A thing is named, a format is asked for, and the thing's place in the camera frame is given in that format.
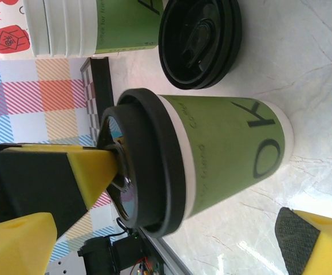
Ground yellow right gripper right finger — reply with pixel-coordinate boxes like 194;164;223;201
276;207;332;275

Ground black plastic cup lid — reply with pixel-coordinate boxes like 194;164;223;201
157;0;238;87
168;0;243;90
97;88;197;238

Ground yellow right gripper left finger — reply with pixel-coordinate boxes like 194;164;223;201
0;211;58;275

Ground black and grey chessboard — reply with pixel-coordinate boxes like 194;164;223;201
80;56;118;144

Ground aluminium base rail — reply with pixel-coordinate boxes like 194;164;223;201
139;229;195;275

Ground white paper bag red print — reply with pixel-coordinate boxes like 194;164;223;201
0;0;37;60

